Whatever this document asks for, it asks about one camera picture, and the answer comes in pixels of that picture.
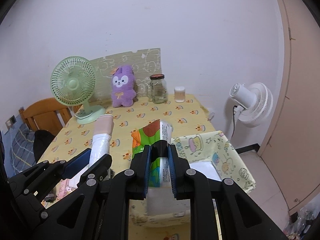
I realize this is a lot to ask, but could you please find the green desk fan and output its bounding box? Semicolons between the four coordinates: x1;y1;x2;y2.
50;56;106;125

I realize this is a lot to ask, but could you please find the yellow cartoon fabric storage box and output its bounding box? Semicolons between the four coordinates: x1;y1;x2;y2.
130;131;256;228

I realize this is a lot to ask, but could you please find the beige door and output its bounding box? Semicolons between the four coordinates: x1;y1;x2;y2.
258;0;319;215

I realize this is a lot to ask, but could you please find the purple plush bunny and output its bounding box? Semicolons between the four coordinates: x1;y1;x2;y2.
111;65;137;108

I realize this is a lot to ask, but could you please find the wall power socket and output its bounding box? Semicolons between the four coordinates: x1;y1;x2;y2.
5;115;16;130

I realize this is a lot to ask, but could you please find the white pink roll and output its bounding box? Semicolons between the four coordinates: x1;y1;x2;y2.
69;114;115;181

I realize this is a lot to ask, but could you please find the black garment on chair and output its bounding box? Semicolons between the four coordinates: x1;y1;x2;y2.
33;129;55;162

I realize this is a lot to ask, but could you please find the wooden chair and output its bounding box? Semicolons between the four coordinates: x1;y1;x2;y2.
19;98;81;135

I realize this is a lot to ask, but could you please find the green orange tissue pack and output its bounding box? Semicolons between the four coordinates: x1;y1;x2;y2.
131;119;172;187

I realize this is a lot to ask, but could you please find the white standing fan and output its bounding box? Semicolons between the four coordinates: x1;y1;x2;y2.
229;82;273;137

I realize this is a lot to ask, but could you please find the glass jar with lid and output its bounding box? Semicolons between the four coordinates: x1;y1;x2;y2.
146;74;168;104

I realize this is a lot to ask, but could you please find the blue plaid bedding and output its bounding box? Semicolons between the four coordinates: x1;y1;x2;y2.
1;123;36;178

